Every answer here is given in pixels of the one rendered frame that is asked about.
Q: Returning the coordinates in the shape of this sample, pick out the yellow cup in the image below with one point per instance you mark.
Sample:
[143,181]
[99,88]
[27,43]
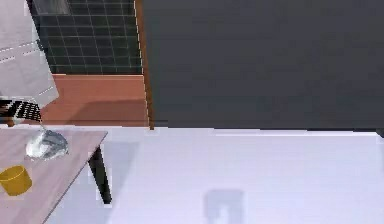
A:
[15,180]

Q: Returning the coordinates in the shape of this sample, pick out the brown door frame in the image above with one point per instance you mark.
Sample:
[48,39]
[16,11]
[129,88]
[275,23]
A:
[144,66]

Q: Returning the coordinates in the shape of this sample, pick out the black ribbed rack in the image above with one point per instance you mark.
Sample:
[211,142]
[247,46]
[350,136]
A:
[26,110]

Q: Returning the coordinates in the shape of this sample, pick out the pale wooden table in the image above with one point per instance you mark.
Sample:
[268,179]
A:
[53,166]

